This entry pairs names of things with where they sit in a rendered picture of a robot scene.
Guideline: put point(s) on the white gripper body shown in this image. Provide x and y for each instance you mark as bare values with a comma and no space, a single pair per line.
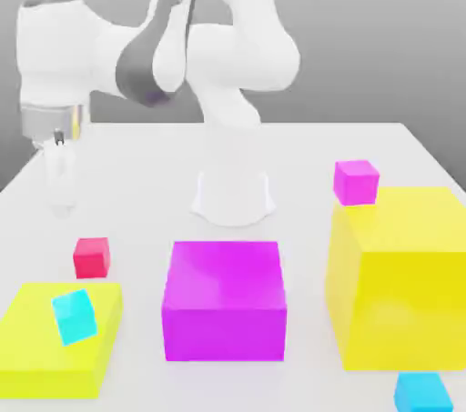
58,172

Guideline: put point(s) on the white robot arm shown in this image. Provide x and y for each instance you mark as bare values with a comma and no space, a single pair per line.
240,55

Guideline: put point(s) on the small red cube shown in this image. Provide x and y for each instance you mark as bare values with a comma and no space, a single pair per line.
91,259

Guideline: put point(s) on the small cyan cube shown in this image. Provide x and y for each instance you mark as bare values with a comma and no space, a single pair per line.
74,317

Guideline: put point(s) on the small magenta cube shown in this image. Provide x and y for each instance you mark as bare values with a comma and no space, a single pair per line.
356,182

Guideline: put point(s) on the small sky blue cube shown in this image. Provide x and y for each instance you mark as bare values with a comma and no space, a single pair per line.
422,393

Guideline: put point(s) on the large lime yellow box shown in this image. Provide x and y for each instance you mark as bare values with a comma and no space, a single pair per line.
36,364

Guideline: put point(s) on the large magenta box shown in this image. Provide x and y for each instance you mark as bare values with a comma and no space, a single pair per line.
224,303

